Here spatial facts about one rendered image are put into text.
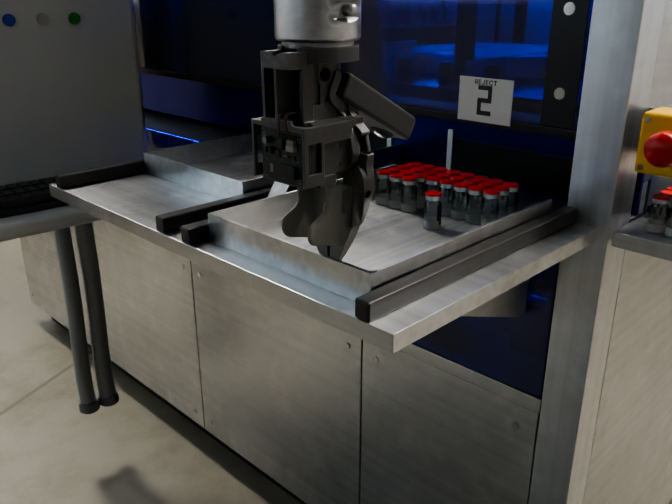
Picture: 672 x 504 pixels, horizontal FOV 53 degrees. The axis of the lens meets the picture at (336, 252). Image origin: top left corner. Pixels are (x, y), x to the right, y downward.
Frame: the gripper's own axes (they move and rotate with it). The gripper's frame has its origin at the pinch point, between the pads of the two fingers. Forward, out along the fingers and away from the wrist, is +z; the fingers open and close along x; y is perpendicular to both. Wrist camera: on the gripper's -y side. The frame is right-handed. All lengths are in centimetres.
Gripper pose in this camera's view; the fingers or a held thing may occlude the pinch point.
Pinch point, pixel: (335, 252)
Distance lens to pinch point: 67.4
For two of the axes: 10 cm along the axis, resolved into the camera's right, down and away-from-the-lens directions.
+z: 0.0, 9.3, 3.6
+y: -7.0, 2.6, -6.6
